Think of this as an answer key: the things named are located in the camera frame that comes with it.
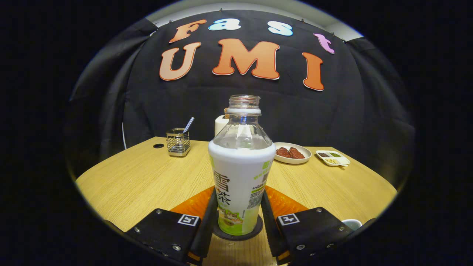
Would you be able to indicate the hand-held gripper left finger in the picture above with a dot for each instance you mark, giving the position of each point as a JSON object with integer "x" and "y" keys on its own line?
{"x": 205, "y": 232}

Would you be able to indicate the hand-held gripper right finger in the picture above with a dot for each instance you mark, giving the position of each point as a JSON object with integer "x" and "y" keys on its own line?
{"x": 270, "y": 232}

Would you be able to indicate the dark brown round coaster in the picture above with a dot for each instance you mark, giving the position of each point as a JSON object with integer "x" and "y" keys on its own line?
{"x": 240, "y": 238}

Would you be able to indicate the clear bottle with white label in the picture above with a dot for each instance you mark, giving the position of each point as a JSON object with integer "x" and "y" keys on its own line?
{"x": 240, "y": 173}

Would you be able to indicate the white cup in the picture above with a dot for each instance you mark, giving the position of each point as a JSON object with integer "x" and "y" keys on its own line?
{"x": 351, "y": 224}

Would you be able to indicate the wooden table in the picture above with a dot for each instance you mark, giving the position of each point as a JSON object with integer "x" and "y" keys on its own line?
{"x": 147, "y": 184}

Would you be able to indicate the round white plate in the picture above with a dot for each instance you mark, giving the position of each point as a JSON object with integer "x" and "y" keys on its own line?
{"x": 293, "y": 161}

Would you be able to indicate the red meat piece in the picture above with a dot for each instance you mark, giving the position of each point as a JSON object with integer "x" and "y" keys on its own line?
{"x": 283, "y": 152}
{"x": 297, "y": 153}

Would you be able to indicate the divided white seasoning dish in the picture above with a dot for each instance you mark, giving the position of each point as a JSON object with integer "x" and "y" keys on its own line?
{"x": 332, "y": 158}

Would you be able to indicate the cream toaster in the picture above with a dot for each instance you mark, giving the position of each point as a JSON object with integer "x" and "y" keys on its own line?
{"x": 220, "y": 125}

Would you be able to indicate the striped straw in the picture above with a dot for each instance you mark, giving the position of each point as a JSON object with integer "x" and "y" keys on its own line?
{"x": 189, "y": 124}

